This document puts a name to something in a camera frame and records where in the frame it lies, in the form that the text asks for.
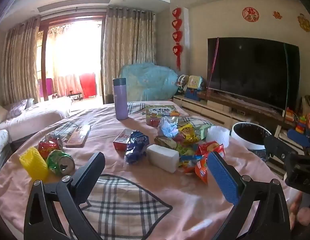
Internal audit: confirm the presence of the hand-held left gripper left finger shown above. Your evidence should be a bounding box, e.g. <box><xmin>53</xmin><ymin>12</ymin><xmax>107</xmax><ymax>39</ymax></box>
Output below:
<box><xmin>24</xmin><ymin>151</ymin><xmax>106</xmax><ymax>240</ymax></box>

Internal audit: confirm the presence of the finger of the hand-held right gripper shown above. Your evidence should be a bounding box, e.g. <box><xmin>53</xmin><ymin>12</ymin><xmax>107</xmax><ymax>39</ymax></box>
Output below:
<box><xmin>264</xmin><ymin>135</ymin><xmax>299</xmax><ymax>163</ymax></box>

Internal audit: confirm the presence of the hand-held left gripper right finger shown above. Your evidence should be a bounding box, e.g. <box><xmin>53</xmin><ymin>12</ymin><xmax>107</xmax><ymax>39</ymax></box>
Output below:
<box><xmin>207</xmin><ymin>151</ymin><xmax>292</xmax><ymax>240</ymax></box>

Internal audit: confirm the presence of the white bin with black bag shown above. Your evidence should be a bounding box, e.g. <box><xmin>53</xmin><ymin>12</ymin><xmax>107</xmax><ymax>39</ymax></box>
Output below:
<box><xmin>231</xmin><ymin>122</ymin><xmax>273</xmax><ymax>153</ymax></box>

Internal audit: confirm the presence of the yellow snack packet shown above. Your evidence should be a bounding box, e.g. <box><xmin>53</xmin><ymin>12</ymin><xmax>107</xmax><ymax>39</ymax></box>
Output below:
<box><xmin>179</xmin><ymin>124</ymin><xmax>201</xmax><ymax>145</ymax></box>

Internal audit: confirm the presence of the person's right hand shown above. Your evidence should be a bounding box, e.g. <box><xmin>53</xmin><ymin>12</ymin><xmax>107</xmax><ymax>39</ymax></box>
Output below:
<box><xmin>289</xmin><ymin>192</ymin><xmax>310</xmax><ymax>230</ymax></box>

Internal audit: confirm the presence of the blue toy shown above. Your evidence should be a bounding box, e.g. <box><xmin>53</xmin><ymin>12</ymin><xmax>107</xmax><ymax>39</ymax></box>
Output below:
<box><xmin>288</xmin><ymin>129</ymin><xmax>310</xmax><ymax>148</ymax></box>

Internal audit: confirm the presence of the orange snack packet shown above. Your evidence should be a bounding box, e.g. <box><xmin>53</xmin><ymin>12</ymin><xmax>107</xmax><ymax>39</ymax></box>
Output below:
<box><xmin>194</xmin><ymin>154</ymin><xmax>210</xmax><ymax>185</ymax></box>

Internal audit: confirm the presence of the red snack packet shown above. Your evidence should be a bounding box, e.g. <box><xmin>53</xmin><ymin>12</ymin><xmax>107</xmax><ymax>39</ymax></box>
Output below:
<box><xmin>199</xmin><ymin>141</ymin><xmax>225</xmax><ymax>157</ymax></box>

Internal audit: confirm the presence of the crushed green drink can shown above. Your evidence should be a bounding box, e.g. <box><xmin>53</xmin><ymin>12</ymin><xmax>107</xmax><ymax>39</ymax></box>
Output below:
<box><xmin>46</xmin><ymin>150</ymin><xmax>76</xmax><ymax>175</ymax></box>

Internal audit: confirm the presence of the orange toy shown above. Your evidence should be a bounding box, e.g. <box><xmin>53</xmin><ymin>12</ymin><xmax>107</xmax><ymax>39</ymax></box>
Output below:
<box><xmin>285</xmin><ymin>107</ymin><xmax>297</xmax><ymax>123</ymax></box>

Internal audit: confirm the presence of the colourful stacking toy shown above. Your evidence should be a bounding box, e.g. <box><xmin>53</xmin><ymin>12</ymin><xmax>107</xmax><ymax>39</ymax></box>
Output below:
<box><xmin>296</xmin><ymin>115</ymin><xmax>309</xmax><ymax>131</ymax></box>

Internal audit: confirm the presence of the pink checked tablecloth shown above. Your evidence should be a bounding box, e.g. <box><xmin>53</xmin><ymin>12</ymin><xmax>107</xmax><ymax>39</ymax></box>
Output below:
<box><xmin>0</xmin><ymin>101</ymin><xmax>299</xmax><ymax>240</ymax></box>

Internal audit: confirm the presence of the crushed red drink can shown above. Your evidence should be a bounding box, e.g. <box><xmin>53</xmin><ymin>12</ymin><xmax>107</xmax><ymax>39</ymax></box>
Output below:
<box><xmin>38</xmin><ymin>135</ymin><xmax>64</xmax><ymax>159</ymax></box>

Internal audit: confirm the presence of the red and white box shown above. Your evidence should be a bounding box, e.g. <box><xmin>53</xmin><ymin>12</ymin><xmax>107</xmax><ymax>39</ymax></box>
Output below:
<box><xmin>113</xmin><ymin>128</ymin><xmax>134</xmax><ymax>151</ymax></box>

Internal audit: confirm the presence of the yellow foam net sleeve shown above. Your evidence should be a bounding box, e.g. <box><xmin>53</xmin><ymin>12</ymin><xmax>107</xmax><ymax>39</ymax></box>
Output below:
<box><xmin>19</xmin><ymin>147</ymin><xmax>49</xmax><ymax>181</ymax></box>

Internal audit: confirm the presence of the blue crumpled snack bag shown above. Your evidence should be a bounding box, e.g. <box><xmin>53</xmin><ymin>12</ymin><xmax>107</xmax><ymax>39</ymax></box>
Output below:
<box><xmin>124</xmin><ymin>131</ymin><xmax>150</xmax><ymax>165</ymax></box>

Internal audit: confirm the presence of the brown and green snack packet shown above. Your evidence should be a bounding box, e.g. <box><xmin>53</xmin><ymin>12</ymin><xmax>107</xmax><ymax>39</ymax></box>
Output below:
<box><xmin>154</xmin><ymin>135</ymin><xmax>187</xmax><ymax>156</ymax></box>

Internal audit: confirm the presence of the white foam block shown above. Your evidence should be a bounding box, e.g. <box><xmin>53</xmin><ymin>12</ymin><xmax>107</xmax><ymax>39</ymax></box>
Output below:
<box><xmin>146</xmin><ymin>144</ymin><xmax>180</xmax><ymax>173</ymax></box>

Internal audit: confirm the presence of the white television cabinet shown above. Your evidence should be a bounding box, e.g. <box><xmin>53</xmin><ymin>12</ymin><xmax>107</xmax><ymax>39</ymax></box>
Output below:
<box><xmin>173</xmin><ymin>90</ymin><xmax>310</xmax><ymax>179</ymax></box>

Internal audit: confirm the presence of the green stick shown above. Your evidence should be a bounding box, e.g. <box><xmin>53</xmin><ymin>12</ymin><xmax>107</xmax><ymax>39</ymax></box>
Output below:
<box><xmin>283</xmin><ymin>43</ymin><xmax>296</xmax><ymax>111</ymax></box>

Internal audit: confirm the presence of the light blue crumpled wrapper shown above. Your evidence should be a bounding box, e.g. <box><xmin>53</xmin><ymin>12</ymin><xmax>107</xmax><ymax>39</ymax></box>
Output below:
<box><xmin>158</xmin><ymin>116</ymin><xmax>180</xmax><ymax>138</ymax></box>

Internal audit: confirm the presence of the white sofa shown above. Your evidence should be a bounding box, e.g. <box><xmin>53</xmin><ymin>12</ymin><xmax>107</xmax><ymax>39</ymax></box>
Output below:
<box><xmin>0</xmin><ymin>96</ymin><xmax>74</xmax><ymax>157</ymax></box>

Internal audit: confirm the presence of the black television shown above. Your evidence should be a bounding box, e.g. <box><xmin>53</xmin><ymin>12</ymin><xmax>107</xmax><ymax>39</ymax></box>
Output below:
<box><xmin>207</xmin><ymin>37</ymin><xmax>301</xmax><ymax>112</ymax></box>

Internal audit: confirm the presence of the red snack can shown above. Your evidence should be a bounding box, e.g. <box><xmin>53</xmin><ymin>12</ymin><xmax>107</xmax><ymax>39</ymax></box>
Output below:
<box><xmin>146</xmin><ymin>117</ymin><xmax>161</xmax><ymax>127</ymax></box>

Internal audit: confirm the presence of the purple thermos bottle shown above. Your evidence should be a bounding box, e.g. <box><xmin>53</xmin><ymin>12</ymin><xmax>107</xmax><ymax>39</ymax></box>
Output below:
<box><xmin>112</xmin><ymin>78</ymin><xmax>129</xmax><ymax>120</ymax></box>

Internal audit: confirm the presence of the children's picture book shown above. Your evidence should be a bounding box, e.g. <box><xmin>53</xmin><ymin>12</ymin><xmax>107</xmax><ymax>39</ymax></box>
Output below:
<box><xmin>145</xmin><ymin>104</ymin><xmax>182</xmax><ymax>126</ymax></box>

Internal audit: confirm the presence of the red hanging cloth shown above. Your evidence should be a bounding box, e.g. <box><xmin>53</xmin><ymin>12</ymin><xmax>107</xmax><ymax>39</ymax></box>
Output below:
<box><xmin>79</xmin><ymin>73</ymin><xmax>98</xmax><ymax>99</ymax></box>

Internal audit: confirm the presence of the toy cash register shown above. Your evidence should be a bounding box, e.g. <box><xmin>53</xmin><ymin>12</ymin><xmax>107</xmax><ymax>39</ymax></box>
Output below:
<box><xmin>184</xmin><ymin>75</ymin><xmax>204</xmax><ymax>101</ymax></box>

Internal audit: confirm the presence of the checked pillow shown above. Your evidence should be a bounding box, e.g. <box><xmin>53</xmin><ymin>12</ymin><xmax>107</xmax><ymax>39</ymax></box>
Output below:
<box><xmin>7</xmin><ymin>99</ymin><xmax>29</xmax><ymax>118</ymax></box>

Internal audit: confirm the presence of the magenta hanging cloth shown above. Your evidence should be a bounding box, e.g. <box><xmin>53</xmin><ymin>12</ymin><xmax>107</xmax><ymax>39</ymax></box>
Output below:
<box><xmin>39</xmin><ymin>78</ymin><xmax>54</xmax><ymax>97</ymax></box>

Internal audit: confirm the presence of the white round cage toy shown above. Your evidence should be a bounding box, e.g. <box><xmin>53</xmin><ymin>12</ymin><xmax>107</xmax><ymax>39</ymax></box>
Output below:
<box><xmin>177</xmin><ymin>74</ymin><xmax>190</xmax><ymax>92</ymax></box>

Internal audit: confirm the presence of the pink stick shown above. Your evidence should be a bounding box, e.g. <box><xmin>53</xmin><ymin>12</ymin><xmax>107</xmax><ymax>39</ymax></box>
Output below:
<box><xmin>207</xmin><ymin>37</ymin><xmax>220</xmax><ymax>89</ymax></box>

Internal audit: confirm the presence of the beige patterned curtain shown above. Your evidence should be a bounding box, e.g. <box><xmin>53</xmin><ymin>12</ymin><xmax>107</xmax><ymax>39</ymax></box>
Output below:
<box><xmin>2</xmin><ymin>17</ymin><xmax>42</xmax><ymax>105</ymax></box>
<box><xmin>102</xmin><ymin>7</ymin><xmax>157</xmax><ymax>105</ymax></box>

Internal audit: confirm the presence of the red hanging heart ornament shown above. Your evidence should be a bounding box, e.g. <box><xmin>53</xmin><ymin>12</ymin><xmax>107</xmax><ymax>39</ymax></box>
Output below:
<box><xmin>172</xmin><ymin>7</ymin><xmax>183</xmax><ymax>71</ymax></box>

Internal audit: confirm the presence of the figure wall decal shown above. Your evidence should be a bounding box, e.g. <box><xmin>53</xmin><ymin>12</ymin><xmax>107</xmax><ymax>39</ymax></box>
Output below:
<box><xmin>297</xmin><ymin>13</ymin><xmax>310</xmax><ymax>32</ymax></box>

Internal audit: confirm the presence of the round red wall decal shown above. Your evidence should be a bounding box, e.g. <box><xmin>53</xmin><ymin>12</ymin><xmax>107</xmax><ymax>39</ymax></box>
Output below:
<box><xmin>242</xmin><ymin>7</ymin><xmax>260</xmax><ymax>22</ymax></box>

